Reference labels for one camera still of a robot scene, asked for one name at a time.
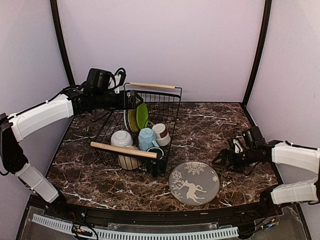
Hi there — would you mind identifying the grey deer pattern plate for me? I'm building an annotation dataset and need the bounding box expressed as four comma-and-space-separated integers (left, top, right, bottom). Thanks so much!
168, 161, 220, 206

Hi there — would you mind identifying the bright green plate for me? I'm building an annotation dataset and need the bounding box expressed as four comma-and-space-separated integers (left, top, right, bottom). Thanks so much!
136, 103, 149, 129

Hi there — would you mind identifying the blue striped white plate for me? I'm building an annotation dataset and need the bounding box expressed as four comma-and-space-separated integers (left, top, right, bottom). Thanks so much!
123, 109, 132, 132

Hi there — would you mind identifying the woven yellow green plate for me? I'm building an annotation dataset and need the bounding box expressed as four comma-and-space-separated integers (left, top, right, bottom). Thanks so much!
128, 109, 139, 133

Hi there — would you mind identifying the black front rail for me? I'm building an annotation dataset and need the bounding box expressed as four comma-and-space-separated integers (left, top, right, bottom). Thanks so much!
29, 194, 283, 230

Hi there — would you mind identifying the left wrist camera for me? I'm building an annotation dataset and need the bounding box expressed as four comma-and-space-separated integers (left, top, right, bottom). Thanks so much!
84, 67, 126, 95

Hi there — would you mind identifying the light blue mug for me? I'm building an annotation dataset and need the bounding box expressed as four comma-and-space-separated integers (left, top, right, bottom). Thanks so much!
138, 127, 159, 151

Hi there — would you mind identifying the white cable duct strip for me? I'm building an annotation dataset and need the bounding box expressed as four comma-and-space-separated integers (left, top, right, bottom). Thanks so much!
32, 214, 239, 240

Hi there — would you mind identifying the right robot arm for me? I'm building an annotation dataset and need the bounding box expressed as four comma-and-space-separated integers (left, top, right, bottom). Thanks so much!
230, 139, 320, 217

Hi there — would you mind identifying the white bowl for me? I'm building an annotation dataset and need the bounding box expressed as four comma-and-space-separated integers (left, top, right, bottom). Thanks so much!
110, 130, 133, 147

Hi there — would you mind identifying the white cup with brown band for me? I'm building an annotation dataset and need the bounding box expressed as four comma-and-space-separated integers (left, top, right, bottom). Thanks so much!
152, 123, 171, 147

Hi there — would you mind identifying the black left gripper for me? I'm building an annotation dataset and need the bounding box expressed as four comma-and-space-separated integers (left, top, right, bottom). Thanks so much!
94, 89, 144, 111

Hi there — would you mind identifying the dark green mug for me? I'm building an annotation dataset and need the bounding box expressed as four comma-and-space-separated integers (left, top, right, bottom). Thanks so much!
147, 146, 164, 160

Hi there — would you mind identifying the white utensil caddy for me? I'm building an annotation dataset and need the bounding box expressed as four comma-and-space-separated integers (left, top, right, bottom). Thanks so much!
146, 160, 167, 178

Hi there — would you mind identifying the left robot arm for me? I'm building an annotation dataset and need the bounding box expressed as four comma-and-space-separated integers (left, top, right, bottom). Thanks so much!
0, 83, 179, 218

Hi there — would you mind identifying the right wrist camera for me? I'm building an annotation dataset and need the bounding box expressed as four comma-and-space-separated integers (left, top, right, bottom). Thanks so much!
227, 126, 266, 153

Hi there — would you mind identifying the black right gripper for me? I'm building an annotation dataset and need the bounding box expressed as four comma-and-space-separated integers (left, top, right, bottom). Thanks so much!
212, 146, 257, 173

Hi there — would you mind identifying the black wire dish rack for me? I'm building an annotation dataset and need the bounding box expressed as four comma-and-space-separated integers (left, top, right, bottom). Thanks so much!
91, 90, 182, 174

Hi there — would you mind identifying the beige ribbed cup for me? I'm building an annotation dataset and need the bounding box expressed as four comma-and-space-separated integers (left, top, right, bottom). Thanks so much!
117, 155, 143, 170

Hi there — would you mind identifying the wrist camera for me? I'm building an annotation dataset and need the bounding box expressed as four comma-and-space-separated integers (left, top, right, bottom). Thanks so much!
84, 67, 126, 95
227, 126, 266, 153

